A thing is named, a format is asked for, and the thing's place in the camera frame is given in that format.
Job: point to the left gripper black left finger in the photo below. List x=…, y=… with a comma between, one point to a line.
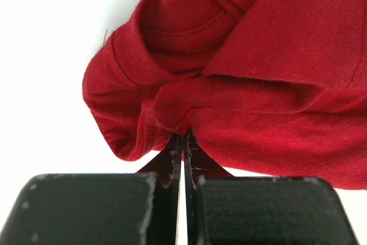
x=129, y=208

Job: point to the red t shirt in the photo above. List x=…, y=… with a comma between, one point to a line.
x=270, y=86

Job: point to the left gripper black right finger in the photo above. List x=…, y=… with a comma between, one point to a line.
x=224, y=209

